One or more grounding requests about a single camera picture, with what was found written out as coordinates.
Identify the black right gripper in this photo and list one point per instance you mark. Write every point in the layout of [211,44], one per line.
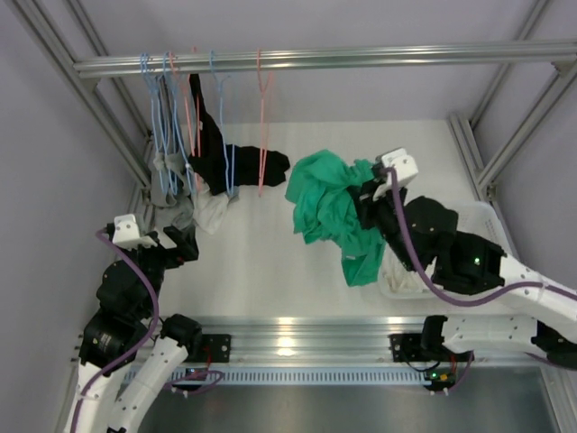
[368,207]

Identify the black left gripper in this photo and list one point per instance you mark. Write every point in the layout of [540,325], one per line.
[186,249]

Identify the white tank top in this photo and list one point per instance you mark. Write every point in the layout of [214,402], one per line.
[396,282]

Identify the green shirt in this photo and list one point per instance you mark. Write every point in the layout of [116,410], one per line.
[318,187]

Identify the blue hanger holding green shirt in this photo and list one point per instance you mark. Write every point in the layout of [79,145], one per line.
[225,126]

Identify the pink wire hanger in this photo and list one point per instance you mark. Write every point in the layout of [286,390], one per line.
[264,81]

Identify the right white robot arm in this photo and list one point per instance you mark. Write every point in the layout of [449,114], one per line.
[464,269]

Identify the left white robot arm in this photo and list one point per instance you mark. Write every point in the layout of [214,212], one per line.
[127,350]

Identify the grey garment on hanger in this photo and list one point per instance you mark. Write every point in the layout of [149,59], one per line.
[171,192]

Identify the black garment on hanger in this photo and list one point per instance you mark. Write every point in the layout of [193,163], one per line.
[216,162]

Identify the white garment near hangers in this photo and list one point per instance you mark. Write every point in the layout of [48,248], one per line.
[209,210]

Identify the white perforated plastic basket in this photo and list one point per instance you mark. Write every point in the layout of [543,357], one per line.
[479,218]

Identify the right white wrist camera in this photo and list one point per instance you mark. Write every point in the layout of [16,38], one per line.
[397,161]

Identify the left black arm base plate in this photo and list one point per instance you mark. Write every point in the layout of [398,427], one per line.
[215,349]

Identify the slotted grey cable duct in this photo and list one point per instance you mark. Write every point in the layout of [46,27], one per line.
[300,376]

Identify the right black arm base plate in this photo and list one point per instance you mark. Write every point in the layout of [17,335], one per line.
[406,347]

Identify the aluminium hanging rail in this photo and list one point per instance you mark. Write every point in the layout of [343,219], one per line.
[495,52]

